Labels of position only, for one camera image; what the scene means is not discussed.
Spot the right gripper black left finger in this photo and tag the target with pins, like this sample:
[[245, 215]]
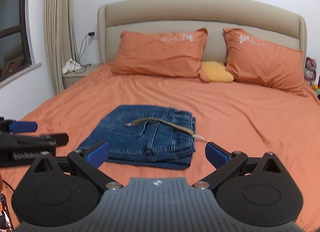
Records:
[[85, 163]]

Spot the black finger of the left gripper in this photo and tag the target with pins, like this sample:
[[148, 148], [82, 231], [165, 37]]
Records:
[[23, 127], [56, 139]]

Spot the beige nightstand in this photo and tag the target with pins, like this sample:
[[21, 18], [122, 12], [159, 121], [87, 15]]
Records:
[[72, 77]]

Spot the orange left pillow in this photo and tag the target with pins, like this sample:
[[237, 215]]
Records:
[[172, 54]]

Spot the yellow small pillow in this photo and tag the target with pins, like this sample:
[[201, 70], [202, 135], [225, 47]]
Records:
[[217, 72]]

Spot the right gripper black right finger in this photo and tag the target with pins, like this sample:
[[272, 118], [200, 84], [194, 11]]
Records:
[[236, 172]]

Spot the white cloth on nightstand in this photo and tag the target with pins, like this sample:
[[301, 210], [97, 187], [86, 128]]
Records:
[[70, 66]]

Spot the orange bed sheet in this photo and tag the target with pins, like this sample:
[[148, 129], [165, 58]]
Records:
[[236, 116]]

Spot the orange pillow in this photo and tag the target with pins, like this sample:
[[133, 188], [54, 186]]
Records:
[[172, 54], [260, 62]]

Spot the pink plush toy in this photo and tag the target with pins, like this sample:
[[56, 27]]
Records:
[[310, 71]]

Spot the blue denim jeans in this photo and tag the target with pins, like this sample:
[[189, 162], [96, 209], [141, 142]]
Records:
[[146, 135]]

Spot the beige curtain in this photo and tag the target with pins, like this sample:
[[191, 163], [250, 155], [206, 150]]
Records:
[[59, 40]]

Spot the orange right pillow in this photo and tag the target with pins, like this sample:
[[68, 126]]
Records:
[[260, 62]]

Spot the dark framed window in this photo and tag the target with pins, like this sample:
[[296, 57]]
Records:
[[16, 55]]

